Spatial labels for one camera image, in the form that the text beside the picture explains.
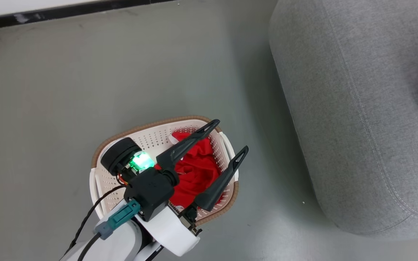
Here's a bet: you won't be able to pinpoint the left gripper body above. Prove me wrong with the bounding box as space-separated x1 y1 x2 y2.
101 137 201 256

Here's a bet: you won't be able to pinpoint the black cable with teal connector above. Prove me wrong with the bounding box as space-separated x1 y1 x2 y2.
78 199 142 261

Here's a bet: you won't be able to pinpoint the white brown-rimmed laundry basket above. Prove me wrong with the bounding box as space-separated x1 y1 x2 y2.
90 116 239 227

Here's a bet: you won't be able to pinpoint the red shorts with white trim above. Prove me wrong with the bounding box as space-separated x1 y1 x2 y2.
154 132 225 211

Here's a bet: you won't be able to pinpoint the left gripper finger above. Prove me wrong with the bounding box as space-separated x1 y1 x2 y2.
156 119 221 171
194 146 249 212

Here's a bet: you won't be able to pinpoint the grey fabric sofa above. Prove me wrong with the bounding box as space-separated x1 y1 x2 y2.
269 0 418 240

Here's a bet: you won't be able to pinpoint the thin twisted black cable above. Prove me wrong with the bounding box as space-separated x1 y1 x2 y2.
62 186 127 261

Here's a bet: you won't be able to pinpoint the black baseboard strip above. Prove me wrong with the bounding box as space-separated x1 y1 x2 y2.
0 0 177 30

